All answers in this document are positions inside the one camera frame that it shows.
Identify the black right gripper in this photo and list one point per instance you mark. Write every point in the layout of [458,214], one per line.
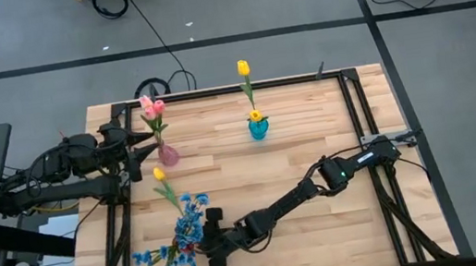
[218,240]

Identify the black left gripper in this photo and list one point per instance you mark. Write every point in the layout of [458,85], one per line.
[120,142]

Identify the yellow artificial tulip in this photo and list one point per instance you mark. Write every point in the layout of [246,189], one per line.
[159,174]
[255,115]
[243,68]

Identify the pink artificial tulip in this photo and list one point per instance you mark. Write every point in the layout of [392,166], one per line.
[159,106]
[145,101]
[150,113]

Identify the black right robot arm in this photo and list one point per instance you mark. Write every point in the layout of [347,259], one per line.
[285,203]

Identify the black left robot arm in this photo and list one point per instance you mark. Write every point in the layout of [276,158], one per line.
[64,192]

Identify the pink glass vase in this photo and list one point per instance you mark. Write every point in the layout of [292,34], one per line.
[169,156]

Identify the teal glass vase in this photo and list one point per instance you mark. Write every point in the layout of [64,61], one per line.
[258,131]

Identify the white paper sheets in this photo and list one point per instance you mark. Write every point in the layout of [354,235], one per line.
[62,225]

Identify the black desk bar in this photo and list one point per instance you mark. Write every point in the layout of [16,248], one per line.
[29,240]

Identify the short black frame post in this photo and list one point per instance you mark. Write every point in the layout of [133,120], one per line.
[153,91]
[320,70]

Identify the black aluminium table frame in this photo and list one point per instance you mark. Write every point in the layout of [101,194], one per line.
[232,89]

